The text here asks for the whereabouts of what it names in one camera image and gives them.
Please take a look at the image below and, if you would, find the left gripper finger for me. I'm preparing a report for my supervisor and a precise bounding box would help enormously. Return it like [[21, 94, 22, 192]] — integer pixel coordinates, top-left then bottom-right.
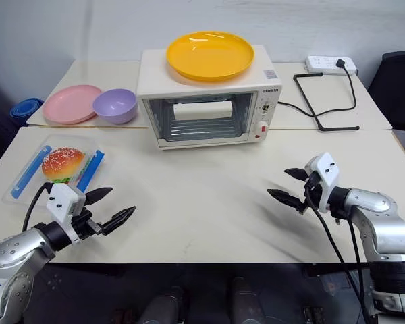
[[102, 205, 137, 236], [85, 187, 113, 206]]

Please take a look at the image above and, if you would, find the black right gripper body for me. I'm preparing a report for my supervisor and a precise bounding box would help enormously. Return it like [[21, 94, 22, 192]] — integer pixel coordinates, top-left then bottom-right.
[[298, 171, 325, 215]]

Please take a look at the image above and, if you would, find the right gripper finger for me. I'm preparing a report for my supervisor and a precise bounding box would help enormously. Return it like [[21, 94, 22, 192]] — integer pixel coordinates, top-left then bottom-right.
[[283, 167, 308, 182], [267, 188, 304, 213]]

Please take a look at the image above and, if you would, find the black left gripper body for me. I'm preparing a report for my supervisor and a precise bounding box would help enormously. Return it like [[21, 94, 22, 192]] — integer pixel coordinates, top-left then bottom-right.
[[70, 208, 105, 241]]

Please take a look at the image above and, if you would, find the cream toaster oven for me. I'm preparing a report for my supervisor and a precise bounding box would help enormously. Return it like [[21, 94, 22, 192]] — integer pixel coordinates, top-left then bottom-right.
[[136, 45, 284, 152]]

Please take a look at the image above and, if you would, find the toy hamburger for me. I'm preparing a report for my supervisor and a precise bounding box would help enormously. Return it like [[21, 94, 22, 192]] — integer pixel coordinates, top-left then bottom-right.
[[40, 147, 86, 185]]

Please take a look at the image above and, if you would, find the clear tray with blue strips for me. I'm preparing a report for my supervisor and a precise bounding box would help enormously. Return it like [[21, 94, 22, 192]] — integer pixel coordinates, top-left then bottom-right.
[[2, 134, 109, 207]]

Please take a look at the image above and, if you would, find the purple plastic bowl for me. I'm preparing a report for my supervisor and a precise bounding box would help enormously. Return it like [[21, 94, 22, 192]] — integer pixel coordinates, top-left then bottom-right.
[[92, 88, 138, 126]]

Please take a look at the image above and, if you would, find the pink plastic plate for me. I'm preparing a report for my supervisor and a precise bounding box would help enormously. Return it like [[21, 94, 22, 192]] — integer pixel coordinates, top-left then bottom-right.
[[42, 84, 104, 124]]

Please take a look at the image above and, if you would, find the white power strip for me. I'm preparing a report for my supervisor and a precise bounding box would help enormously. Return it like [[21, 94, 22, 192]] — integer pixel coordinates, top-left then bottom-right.
[[304, 55, 359, 76]]

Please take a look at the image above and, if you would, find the black chair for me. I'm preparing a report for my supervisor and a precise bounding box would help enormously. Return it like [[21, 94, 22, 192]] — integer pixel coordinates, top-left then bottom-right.
[[369, 50, 405, 134]]

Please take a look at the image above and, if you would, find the yellow plastic plate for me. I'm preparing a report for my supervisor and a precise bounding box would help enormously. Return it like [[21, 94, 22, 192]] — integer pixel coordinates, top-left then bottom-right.
[[166, 31, 256, 83]]

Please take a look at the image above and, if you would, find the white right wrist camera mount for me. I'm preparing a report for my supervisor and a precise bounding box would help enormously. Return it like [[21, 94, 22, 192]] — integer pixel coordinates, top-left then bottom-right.
[[305, 152, 342, 214]]

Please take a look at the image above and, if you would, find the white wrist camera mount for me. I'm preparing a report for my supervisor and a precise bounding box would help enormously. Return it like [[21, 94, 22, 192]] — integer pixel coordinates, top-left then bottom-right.
[[46, 183, 87, 244], [305, 152, 342, 214]]

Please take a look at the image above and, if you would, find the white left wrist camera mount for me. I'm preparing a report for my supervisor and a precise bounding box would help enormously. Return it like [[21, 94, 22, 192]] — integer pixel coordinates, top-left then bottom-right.
[[46, 183, 87, 244]]

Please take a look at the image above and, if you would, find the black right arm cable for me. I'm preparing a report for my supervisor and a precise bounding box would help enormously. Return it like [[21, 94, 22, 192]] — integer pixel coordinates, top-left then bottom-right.
[[303, 178, 373, 324]]

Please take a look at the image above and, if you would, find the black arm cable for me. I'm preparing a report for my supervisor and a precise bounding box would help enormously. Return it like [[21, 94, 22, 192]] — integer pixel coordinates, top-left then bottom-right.
[[303, 178, 373, 324], [22, 182, 55, 232]]

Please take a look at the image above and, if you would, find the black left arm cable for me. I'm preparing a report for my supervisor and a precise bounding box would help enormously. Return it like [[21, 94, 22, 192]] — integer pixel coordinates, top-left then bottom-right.
[[22, 182, 55, 232]]

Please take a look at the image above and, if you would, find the black bent metal handle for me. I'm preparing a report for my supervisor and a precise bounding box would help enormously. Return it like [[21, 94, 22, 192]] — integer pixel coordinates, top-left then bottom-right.
[[292, 72, 361, 132]]

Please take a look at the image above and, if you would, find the black power cable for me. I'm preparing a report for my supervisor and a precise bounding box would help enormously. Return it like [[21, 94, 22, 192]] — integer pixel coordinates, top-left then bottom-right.
[[276, 65, 357, 117]]

